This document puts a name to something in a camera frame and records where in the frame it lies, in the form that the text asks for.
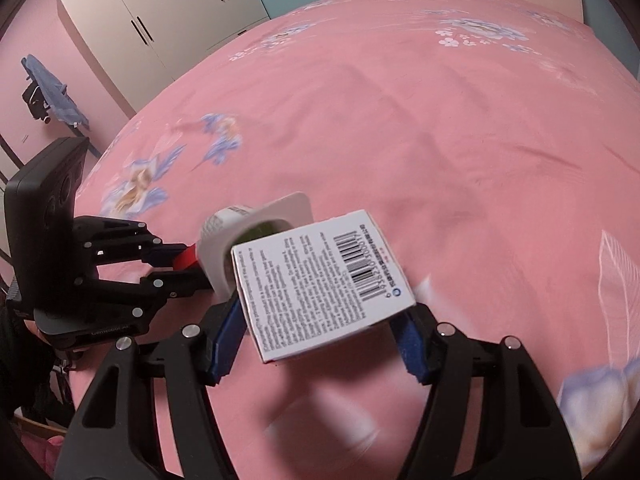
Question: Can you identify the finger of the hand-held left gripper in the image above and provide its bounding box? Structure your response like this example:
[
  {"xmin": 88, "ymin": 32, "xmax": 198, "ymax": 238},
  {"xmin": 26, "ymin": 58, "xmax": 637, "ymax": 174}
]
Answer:
[
  {"xmin": 75, "ymin": 216, "xmax": 190, "ymax": 267},
  {"xmin": 94, "ymin": 266, "xmax": 216, "ymax": 332}
]

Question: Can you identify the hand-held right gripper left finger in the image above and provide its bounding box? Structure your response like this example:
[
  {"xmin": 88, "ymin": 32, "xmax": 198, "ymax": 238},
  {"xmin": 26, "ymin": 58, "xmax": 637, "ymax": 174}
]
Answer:
[{"xmin": 55, "ymin": 297, "xmax": 248, "ymax": 480}]

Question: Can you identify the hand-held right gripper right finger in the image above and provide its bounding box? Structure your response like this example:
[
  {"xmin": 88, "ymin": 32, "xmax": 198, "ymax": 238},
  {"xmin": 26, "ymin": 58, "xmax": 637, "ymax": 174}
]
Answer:
[{"xmin": 390, "ymin": 305, "xmax": 583, "ymax": 480}]

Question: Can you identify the white plastic cup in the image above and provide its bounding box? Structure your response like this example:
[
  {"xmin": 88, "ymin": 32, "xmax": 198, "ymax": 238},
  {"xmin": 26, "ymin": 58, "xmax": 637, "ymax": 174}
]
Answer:
[{"xmin": 172, "ymin": 191, "xmax": 316, "ymax": 297}]

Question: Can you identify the white box with red mark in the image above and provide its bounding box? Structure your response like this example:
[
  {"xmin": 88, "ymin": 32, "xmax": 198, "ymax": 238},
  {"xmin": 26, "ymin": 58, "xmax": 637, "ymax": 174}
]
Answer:
[{"xmin": 231, "ymin": 208, "xmax": 417, "ymax": 363}]

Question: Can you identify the blue hanging cloth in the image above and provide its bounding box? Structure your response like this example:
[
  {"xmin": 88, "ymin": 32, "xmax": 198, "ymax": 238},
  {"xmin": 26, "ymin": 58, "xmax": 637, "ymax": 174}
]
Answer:
[{"xmin": 21, "ymin": 54, "xmax": 91, "ymax": 130}]

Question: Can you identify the pink floral duvet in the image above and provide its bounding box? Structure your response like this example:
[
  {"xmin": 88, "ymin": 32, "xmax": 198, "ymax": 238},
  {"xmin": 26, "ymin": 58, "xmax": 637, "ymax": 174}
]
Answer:
[{"xmin": 65, "ymin": 0, "xmax": 640, "ymax": 480}]

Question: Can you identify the pink quilted cushion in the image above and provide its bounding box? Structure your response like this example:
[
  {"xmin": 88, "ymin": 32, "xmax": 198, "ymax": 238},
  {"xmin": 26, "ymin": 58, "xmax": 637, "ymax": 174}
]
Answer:
[{"xmin": 22, "ymin": 432, "xmax": 61, "ymax": 480}]

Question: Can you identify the white wardrobe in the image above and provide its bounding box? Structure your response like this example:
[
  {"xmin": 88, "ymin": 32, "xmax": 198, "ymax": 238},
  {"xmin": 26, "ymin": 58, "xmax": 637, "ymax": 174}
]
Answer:
[{"xmin": 56, "ymin": 0, "xmax": 271, "ymax": 116}]

